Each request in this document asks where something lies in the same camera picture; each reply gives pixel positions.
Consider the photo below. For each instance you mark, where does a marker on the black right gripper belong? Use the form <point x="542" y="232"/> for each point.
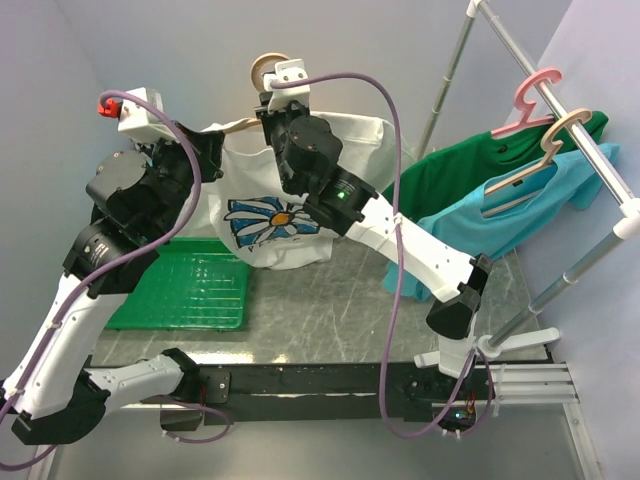
<point x="268" y="118"/>

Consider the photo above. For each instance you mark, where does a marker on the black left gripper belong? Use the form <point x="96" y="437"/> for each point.
<point x="209" y="147"/>

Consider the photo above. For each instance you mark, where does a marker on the white daisy print t-shirt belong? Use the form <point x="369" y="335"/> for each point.
<point x="268" y="228"/>

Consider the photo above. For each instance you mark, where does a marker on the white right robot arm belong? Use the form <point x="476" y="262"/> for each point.
<point x="352" y="208"/>

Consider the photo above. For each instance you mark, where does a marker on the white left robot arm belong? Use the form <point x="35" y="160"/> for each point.
<point x="54" y="397"/>

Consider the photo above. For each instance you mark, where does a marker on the green t-shirt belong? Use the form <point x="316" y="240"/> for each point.
<point x="450" y="185"/>

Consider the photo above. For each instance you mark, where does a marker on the light blue t-shirt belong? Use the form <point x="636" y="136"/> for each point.
<point x="492" y="238"/>

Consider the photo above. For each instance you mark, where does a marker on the pink hanger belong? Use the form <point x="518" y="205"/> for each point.
<point x="526" y="106"/>

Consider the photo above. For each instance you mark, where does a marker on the beige hanger with shirt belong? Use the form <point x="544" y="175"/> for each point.
<point x="549" y="144"/>

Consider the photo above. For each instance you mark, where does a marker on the green plastic tray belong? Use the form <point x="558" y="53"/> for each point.
<point x="195" y="284"/>

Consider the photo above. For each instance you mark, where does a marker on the black base beam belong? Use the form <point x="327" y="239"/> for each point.
<point x="421" y="397"/>

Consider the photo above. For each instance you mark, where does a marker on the metal clothes rack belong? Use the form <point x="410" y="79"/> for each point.
<point x="575" y="130"/>

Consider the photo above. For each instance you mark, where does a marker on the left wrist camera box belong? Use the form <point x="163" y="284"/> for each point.
<point x="135" y="122"/>

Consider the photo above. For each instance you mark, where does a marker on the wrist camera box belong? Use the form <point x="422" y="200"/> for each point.
<point x="135" y="122"/>
<point x="282" y="84"/>

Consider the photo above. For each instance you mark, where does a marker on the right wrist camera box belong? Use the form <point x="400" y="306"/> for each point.
<point x="282" y="84"/>

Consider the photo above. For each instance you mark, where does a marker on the aluminium rail frame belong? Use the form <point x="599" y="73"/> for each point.
<point x="520" y="383"/>

